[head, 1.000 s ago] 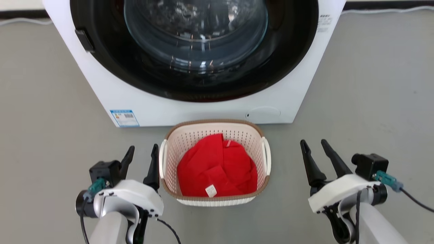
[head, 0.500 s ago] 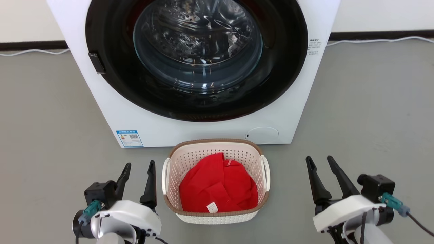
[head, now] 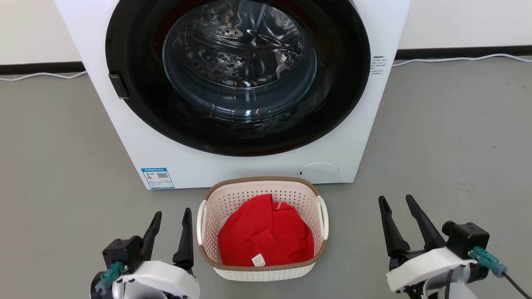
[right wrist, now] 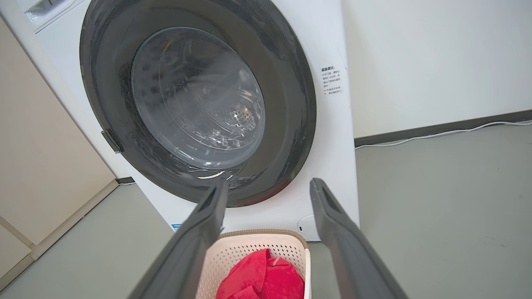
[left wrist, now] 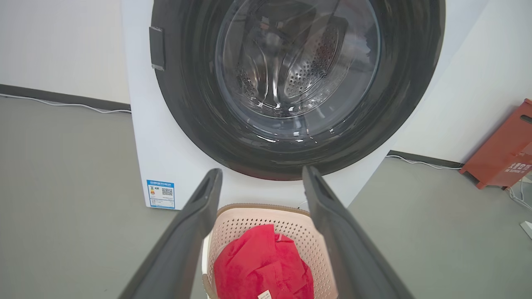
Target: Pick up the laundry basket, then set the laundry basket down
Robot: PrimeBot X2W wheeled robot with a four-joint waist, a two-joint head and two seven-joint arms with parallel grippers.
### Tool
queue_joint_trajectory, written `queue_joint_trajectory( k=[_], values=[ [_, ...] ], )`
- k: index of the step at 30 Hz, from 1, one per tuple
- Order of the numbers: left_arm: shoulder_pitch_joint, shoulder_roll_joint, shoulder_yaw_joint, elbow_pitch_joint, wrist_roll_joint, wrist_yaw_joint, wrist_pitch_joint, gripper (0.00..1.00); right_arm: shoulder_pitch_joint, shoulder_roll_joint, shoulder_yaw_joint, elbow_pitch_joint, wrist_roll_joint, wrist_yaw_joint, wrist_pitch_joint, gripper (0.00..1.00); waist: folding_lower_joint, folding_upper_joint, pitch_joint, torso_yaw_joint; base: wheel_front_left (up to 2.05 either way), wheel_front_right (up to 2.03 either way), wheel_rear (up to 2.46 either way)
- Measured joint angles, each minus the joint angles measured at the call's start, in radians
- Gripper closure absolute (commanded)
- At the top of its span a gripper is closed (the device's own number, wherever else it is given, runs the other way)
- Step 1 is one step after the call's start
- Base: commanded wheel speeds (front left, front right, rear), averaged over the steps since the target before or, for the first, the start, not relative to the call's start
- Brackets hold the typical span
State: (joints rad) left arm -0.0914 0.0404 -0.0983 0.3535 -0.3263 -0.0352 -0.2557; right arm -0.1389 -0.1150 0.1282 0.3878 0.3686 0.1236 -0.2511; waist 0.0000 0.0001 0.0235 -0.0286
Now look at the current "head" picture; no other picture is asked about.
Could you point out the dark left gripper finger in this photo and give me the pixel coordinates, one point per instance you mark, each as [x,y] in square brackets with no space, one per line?
[150,238]
[185,245]

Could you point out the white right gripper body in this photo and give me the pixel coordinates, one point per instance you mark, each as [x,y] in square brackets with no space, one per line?
[428,265]

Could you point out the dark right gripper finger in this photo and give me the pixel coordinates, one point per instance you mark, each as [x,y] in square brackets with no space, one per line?
[392,232]
[426,226]

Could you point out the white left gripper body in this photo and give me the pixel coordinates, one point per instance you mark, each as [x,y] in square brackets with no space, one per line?
[166,280]

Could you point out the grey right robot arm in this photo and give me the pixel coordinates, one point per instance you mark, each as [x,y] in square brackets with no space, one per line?
[457,288]

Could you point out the white brown-rimmed laundry basket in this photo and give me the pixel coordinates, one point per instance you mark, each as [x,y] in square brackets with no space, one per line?
[259,189]

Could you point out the blue energy label sticker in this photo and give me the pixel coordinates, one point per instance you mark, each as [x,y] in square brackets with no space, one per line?
[157,178]

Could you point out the white garment care tag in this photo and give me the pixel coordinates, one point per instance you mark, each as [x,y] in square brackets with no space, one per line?
[258,260]

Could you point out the red garment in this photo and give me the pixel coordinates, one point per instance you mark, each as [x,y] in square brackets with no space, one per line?
[259,232]

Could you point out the round white filter cover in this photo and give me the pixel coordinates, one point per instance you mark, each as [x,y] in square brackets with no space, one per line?
[318,172]

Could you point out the white front-load washing machine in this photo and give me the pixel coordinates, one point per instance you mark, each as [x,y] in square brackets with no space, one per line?
[112,133]

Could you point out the round black glass washer door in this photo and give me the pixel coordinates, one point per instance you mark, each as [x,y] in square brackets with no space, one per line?
[131,104]

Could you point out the small printed text sticker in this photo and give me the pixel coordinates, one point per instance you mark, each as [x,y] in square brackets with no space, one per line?
[378,64]

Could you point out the stainless steel washer drum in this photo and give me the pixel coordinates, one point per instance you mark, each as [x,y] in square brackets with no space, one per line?
[237,50]

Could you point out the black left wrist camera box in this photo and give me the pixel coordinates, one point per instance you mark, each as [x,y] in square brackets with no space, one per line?
[122,251]

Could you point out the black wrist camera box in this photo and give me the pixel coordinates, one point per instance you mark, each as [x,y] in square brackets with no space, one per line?
[122,251]
[467,236]

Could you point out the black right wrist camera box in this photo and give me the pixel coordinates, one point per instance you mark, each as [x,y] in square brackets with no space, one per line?
[467,236]

